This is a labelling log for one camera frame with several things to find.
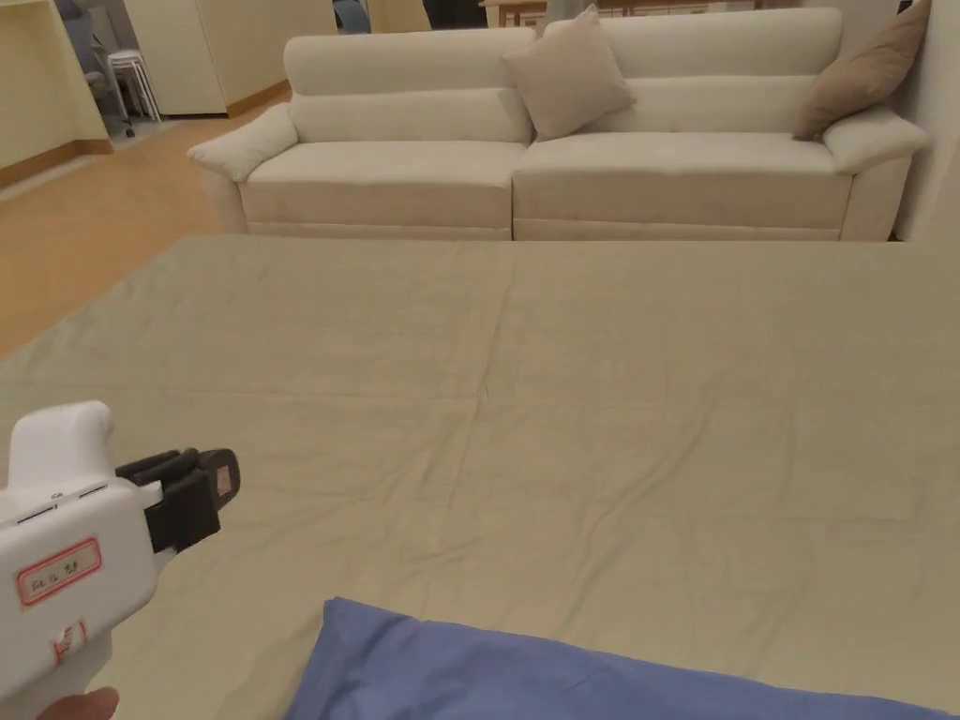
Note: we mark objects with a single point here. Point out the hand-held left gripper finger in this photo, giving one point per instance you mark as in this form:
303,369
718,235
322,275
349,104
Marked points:
219,472
154,466

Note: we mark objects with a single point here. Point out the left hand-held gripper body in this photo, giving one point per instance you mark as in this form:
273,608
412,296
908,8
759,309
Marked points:
67,517

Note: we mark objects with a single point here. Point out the person's left hand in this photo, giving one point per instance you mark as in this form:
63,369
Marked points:
86,705

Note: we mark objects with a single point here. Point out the blue garment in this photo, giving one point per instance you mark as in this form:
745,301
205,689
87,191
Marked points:
480,675

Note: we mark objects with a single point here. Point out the cream sofa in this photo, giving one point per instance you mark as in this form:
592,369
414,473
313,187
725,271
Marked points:
420,161

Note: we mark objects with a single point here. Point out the stack of white stools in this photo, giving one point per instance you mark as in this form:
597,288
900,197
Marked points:
135,82

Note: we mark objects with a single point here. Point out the bed with pale green sheet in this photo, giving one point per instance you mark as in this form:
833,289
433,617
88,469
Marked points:
600,420

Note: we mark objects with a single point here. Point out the beige square cushion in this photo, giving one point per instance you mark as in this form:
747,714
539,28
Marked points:
570,75

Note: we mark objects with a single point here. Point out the tan square cushion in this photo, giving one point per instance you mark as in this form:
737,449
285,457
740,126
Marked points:
855,75

